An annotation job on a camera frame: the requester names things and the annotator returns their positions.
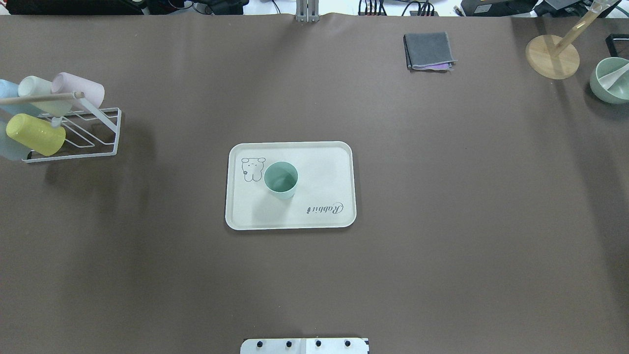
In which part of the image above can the wooden cup tree stand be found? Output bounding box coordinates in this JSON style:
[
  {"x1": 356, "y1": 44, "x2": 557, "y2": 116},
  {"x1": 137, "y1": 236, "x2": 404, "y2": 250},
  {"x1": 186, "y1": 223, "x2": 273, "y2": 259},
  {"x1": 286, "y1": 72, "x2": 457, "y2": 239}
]
[{"x1": 525, "y1": 0, "x2": 618, "y2": 79}]

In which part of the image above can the green bowl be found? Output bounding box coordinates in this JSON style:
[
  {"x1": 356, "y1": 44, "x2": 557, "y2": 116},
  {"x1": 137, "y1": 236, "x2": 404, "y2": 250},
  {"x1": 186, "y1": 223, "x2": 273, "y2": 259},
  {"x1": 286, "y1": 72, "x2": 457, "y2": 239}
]
[{"x1": 589, "y1": 58, "x2": 629, "y2": 104}]

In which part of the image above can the white ceramic spoon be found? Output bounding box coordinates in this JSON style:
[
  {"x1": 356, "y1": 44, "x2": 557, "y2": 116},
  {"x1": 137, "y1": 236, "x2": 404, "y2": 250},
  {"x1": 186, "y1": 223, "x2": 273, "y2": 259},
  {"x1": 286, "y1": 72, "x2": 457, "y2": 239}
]
[{"x1": 600, "y1": 63, "x2": 629, "y2": 90}]

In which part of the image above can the pink cup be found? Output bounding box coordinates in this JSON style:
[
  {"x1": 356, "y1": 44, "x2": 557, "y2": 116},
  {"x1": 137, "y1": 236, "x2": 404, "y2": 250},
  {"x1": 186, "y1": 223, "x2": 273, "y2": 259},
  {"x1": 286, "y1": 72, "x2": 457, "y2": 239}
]
[{"x1": 51, "y1": 72, "x2": 105, "y2": 108}]

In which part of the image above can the cream white cup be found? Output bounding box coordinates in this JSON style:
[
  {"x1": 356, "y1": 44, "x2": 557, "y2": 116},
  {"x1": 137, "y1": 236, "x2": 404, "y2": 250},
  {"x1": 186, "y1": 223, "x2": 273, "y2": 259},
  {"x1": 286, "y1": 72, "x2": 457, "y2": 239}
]
[{"x1": 18, "y1": 76, "x2": 67, "y2": 117}]

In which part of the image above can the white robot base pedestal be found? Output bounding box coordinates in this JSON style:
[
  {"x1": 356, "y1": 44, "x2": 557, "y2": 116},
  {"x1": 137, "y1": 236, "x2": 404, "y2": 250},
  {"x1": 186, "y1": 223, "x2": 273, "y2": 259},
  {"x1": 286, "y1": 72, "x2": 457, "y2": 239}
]
[{"x1": 240, "y1": 337, "x2": 370, "y2": 354}]

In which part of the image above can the light blue cup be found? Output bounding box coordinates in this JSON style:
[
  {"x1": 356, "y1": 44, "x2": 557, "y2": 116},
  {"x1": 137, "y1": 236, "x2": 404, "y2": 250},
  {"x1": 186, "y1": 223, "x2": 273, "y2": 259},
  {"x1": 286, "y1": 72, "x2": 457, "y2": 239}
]
[{"x1": 0, "y1": 79, "x2": 41, "y2": 117}]

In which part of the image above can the grey folded cloth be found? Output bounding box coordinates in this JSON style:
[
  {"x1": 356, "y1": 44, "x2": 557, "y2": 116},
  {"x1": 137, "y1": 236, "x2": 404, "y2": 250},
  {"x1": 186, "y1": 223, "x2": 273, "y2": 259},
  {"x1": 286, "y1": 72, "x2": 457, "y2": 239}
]
[{"x1": 403, "y1": 31, "x2": 457, "y2": 71}]

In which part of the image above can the yellow cup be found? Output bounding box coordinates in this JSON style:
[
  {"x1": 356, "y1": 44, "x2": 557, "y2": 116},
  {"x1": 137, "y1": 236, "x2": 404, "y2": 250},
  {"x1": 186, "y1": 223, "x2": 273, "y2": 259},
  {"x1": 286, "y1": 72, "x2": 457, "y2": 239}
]
[{"x1": 6, "y1": 114, "x2": 66, "y2": 157}]

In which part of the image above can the green cup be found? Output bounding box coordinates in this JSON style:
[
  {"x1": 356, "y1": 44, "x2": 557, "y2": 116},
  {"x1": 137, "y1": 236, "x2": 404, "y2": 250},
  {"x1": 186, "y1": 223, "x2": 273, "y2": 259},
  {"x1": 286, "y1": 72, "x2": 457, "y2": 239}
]
[{"x1": 263, "y1": 161, "x2": 299, "y2": 200}]

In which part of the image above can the cream rabbit tray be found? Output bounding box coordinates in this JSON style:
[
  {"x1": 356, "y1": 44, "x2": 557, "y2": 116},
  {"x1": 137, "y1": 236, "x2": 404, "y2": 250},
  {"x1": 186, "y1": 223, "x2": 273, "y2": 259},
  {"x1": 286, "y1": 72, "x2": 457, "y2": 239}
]
[{"x1": 225, "y1": 141, "x2": 357, "y2": 231}]

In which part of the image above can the white wire cup rack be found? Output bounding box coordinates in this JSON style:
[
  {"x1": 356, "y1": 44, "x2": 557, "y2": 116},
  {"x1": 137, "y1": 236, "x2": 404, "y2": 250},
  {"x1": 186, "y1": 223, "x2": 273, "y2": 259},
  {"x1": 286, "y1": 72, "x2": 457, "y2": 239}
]
[{"x1": 0, "y1": 91, "x2": 123, "y2": 163}]

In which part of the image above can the aluminium frame post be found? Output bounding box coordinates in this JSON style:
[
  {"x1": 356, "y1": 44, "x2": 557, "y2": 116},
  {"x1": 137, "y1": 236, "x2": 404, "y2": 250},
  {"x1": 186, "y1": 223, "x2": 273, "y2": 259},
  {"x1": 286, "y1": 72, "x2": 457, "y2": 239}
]
[{"x1": 296, "y1": 0, "x2": 319, "y2": 23}]

